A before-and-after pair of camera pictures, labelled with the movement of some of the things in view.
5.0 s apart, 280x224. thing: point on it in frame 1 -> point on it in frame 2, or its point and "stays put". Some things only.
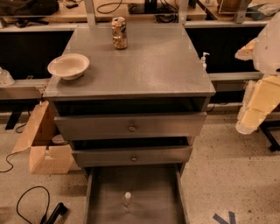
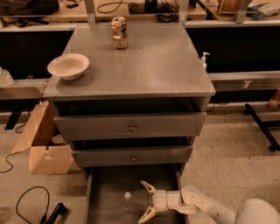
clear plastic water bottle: x=128 y=202 stays put
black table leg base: x=264 y=126 stays put
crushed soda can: x=119 y=33 stays put
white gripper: x=269 y=49 -> x=160 y=200
